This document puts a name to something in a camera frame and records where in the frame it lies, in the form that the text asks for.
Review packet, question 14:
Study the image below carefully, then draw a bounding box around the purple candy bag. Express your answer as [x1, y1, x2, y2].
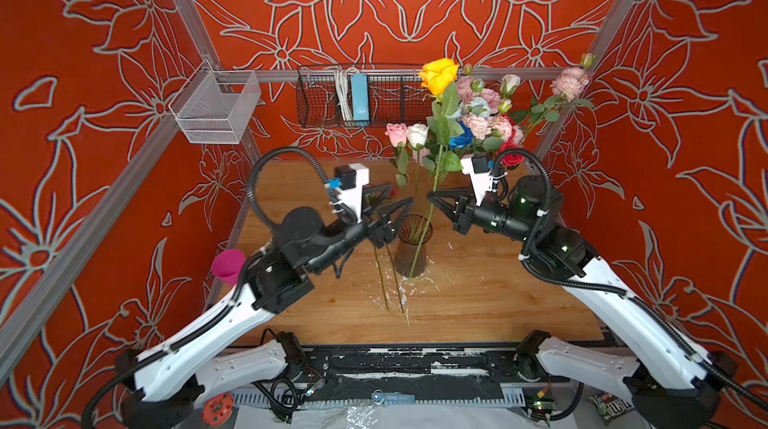
[587, 392, 636, 426]

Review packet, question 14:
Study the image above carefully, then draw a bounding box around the clear plastic wall bin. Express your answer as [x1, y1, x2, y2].
[169, 59, 262, 144]

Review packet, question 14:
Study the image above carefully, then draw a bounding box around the brown ribbed glass vase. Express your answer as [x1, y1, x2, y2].
[394, 214, 433, 278]

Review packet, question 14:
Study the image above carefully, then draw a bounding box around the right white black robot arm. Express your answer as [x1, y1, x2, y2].
[428, 148, 767, 428]

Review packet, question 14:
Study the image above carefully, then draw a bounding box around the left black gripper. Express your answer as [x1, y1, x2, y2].
[308, 179, 410, 274]

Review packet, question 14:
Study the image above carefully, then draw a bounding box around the single pink rose stem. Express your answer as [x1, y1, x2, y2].
[385, 123, 410, 188]

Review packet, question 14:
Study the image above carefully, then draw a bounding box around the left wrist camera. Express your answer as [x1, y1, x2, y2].
[325, 163, 370, 225]

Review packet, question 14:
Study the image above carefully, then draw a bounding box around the white cable bundle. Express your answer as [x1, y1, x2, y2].
[333, 67, 354, 124]

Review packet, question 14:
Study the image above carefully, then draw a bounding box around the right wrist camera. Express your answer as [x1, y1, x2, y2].
[460, 153, 494, 206]

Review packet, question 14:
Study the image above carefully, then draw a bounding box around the pink rose bunch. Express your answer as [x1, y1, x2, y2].
[439, 99, 501, 184]

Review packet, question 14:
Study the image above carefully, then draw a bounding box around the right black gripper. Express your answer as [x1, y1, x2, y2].
[428, 184, 544, 246]

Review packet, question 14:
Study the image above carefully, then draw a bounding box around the white pink rose stem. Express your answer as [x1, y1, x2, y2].
[498, 74, 523, 145]

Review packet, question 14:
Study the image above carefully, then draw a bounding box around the pink plastic cup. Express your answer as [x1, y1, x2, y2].
[211, 249, 246, 286]

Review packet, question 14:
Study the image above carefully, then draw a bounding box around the black wire wall basket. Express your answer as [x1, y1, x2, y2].
[295, 63, 463, 128]

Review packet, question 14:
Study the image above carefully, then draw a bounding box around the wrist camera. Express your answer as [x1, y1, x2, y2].
[325, 163, 370, 225]
[460, 153, 494, 206]

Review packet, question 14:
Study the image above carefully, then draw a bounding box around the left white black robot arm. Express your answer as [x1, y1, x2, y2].
[81, 147, 413, 428]

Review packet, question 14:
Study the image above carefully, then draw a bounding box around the light blue box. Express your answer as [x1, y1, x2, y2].
[350, 73, 370, 126]

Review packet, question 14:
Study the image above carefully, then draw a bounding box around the pink double rose stem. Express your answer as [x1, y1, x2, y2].
[457, 64, 502, 114]

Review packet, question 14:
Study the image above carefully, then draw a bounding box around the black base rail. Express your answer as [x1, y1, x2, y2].
[288, 342, 577, 409]

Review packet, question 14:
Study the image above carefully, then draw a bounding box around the blue rose stem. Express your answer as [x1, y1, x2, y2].
[449, 122, 474, 149]

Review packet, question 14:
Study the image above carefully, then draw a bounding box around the pale peach rose stem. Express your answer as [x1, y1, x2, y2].
[373, 245, 390, 312]

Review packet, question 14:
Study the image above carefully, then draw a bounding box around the white cream rose stem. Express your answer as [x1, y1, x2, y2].
[406, 123, 430, 187]

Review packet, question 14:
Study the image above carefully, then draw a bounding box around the orange rose stem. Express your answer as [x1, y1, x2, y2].
[409, 57, 464, 279]

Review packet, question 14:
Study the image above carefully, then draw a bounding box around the large pink peony stem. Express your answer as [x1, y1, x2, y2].
[489, 113, 516, 142]

